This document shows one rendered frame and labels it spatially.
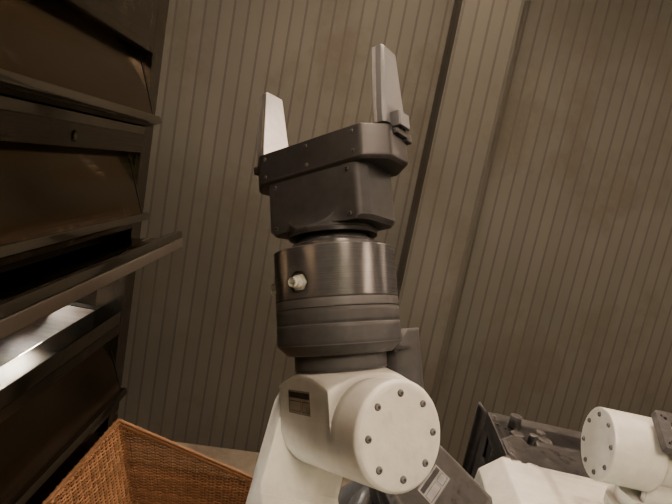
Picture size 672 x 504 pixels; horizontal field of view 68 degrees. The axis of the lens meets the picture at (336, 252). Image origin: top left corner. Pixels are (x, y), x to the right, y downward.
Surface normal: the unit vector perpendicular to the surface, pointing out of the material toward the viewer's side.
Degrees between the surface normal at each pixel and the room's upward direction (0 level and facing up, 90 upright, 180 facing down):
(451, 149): 90
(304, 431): 96
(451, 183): 90
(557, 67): 90
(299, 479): 67
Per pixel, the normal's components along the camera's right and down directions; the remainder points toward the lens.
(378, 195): 0.82, -0.15
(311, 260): -0.32, -0.14
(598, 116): 0.07, 0.18
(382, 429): 0.53, -0.17
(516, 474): 0.18, -0.97
